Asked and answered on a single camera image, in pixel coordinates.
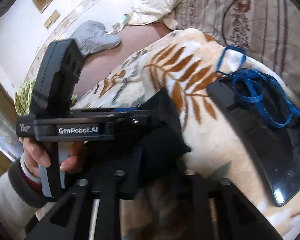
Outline black pants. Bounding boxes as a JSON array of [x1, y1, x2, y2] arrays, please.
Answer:
[[84, 89, 191, 199]]

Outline cream floral pillow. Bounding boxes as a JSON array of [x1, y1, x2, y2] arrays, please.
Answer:
[[110, 0, 182, 34]]

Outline leaf-patterned fleece blanket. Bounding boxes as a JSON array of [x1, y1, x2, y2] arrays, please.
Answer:
[[74, 29, 300, 239]]

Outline black cable on bed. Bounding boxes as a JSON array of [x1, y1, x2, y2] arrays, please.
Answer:
[[221, 0, 256, 47]]

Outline green white patterned cloth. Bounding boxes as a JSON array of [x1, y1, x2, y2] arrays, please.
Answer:
[[14, 79, 77, 116]]

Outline left forearm sleeve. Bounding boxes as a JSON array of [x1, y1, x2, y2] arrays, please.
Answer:
[[8, 155, 55, 209]]

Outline left hand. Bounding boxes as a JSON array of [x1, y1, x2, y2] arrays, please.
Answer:
[[22, 138, 87, 179]]

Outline striped floral bedspread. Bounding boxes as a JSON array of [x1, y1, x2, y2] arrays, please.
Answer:
[[175, 0, 300, 98]]

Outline grey quilted cloth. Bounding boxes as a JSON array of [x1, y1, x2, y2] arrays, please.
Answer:
[[70, 20, 121, 57]]

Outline blue lanyard cord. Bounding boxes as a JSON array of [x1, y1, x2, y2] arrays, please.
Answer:
[[216, 45, 300, 129]]

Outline pink bed sheet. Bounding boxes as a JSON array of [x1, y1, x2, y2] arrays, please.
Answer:
[[74, 22, 171, 99]]

